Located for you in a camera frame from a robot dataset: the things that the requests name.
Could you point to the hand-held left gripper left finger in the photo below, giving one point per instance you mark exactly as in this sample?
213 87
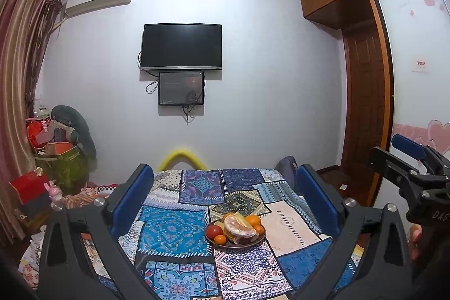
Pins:
132 201

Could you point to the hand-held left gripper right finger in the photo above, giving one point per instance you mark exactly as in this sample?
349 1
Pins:
316 198

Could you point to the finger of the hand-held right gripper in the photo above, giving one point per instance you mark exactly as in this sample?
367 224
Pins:
407 146
392 168

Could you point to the peeled pomelo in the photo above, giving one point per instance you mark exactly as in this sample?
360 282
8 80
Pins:
241 229

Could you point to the red tomato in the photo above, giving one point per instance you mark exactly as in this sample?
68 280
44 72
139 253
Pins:
212 232

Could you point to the brown oval plate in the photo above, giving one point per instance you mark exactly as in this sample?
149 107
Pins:
242 244

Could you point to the small orange mandarin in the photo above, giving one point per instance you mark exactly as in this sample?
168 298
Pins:
219 239

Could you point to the person's right hand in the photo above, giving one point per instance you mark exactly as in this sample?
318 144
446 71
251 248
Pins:
416 242

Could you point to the grey chair back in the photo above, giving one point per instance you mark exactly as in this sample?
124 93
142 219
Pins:
286 170

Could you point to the white sliding wardrobe door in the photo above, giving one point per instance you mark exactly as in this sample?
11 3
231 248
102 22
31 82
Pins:
418 103

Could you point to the patchwork tablecloth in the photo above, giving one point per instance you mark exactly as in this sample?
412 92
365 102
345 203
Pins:
175 233

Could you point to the pink bunny toy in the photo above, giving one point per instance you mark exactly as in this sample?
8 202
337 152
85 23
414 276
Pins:
53 192

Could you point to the small red door sign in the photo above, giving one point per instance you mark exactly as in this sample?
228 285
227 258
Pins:
420 65

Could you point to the grey cushion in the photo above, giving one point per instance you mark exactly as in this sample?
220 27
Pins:
79 131

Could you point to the orange box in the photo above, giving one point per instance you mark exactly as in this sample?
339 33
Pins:
58 148

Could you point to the red box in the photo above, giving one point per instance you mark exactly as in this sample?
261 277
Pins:
30 185

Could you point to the scattered floor papers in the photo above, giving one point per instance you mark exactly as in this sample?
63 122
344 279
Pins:
30 261

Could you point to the red bag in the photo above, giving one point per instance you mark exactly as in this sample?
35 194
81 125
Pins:
35 133

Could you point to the small black monitor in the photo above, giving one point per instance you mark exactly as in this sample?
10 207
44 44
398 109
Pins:
181 88

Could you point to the striped brown curtain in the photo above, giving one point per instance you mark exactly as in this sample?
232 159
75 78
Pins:
17 75

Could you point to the black wall television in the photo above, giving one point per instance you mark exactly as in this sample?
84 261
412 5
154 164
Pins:
181 45

